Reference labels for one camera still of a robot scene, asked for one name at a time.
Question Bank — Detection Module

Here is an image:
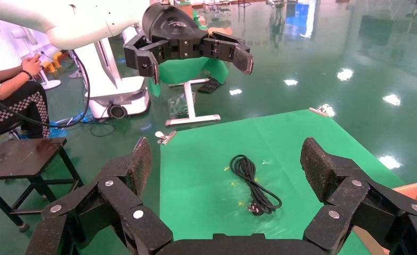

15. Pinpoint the green table cloth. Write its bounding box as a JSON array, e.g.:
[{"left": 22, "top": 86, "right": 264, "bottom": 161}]
[{"left": 159, "top": 109, "right": 406, "bottom": 255}]

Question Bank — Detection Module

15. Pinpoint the seated person with glasses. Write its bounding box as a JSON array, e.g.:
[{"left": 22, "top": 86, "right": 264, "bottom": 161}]
[{"left": 0, "top": 15, "right": 51, "bottom": 140}]

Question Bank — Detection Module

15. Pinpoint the flat black floor device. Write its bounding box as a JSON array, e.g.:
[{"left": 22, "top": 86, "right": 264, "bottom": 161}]
[{"left": 198, "top": 78, "right": 223, "bottom": 95}]

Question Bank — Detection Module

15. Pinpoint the black power cable with plug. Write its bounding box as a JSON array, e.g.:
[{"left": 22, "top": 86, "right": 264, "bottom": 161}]
[{"left": 229, "top": 155, "right": 283, "bottom": 216}]

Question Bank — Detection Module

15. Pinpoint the white T-shaped table foot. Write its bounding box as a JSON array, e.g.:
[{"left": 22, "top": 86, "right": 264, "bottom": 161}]
[{"left": 165, "top": 78, "right": 221, "bottom": 126}]

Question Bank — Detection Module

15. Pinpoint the clear plastic bag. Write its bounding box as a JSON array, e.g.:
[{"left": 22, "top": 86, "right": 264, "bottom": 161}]
[{"left": 168, "top": 92, "right": 196, "bottom": 120}]

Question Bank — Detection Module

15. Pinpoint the dark brown wooden stool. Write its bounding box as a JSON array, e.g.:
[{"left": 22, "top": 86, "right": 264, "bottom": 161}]
[{"left": 0, "top": 137, "right": 84, "bottom": 233}]

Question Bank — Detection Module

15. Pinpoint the silver binder clip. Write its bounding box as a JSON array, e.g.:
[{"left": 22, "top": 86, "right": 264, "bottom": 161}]
[
  {"left": 308, "top": 104, "right": 332, "bottom": 118},
  {"left": 155, "top": 130, "right": 178, "bottom": 146}
]

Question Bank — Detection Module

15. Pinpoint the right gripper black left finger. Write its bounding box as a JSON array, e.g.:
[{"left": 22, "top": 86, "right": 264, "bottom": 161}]
[{"left": 25, "top": 137, "right": 174, "bottom": 255}]

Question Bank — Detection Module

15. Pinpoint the white standing fan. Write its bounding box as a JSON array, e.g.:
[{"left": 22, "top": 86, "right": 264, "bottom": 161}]
[{"left": 11, "top": 26, "right": 62, "bottom": 90}]

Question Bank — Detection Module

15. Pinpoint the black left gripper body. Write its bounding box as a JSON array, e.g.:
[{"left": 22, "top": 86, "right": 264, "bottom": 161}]
[{"left": 141, "top": 3, "right": 211, "bottom": 61}]

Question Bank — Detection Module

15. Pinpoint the table draped in green cloth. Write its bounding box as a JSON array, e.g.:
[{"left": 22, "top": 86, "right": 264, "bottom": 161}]
[{"left": 148, "top": 8, "right": 229, "bottom": 97}]

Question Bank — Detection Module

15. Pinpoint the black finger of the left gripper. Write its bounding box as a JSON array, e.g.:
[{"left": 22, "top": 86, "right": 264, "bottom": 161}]
[
  {"left": 123, "top": 34, "right": 170, "bottom": 85},
  {"left": 201, "top": 31, "right": 255, "bottom": 75}
]

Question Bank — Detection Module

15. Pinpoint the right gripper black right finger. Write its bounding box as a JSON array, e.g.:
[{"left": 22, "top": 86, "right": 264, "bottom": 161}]
[{"left": 300, "top": 137, "right": 417, "bottom": 255}]

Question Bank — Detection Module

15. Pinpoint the yellow plastic object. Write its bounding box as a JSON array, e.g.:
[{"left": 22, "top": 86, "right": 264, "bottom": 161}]
[{"left": 41, "top": 50, "right": 68, "bottom": 69}]

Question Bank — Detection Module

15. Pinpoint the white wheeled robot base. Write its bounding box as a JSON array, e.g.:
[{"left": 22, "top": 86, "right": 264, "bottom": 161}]
[{"left": 67, "top": 26, "right": 151, "bottom": 121}]

